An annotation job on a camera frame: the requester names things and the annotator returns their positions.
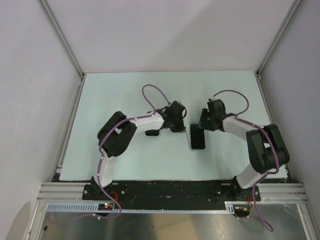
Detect right aluminium corner post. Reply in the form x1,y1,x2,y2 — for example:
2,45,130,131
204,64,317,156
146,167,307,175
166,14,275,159
256,0,305,76

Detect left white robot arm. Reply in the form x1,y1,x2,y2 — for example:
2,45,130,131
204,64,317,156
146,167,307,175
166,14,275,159
90,109,187,200

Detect aluminium corner post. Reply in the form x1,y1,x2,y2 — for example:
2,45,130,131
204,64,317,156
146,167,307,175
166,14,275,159
37,0,85,80
256,0,305,76

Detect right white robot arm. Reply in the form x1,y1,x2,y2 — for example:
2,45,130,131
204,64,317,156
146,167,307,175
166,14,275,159
198,108,290,201

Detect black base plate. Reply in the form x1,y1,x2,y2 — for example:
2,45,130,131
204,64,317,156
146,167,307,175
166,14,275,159
82,180,261,211

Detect left aluminium corner post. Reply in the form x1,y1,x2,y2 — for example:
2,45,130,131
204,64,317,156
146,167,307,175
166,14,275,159
37,0,85,80

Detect white slotted cable duct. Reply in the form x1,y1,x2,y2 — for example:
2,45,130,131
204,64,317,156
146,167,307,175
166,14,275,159
46,201,237,215

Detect dark blue smartphone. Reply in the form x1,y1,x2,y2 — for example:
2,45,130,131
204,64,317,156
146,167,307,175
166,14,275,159
190,124,206,150

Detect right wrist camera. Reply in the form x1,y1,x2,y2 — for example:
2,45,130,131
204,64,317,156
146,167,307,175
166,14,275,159
207,98,226,117

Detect clear phone case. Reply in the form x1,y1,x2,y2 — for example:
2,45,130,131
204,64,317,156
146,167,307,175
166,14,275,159
185,124,202,151

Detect aluminium frame rail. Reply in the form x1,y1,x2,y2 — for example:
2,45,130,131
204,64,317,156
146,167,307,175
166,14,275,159
258,183,309,204

